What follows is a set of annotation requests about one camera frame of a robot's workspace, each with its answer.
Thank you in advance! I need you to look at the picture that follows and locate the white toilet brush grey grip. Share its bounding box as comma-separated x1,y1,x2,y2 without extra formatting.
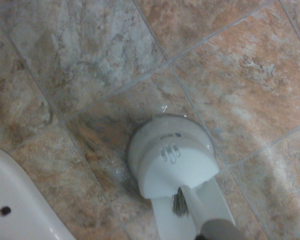
171,186,237,240

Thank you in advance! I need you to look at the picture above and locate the white toilet brush holder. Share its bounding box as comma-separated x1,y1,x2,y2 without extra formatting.
126,113,237,240

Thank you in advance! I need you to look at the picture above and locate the white ceramic toilet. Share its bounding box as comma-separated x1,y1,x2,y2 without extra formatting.
0,143,76,240

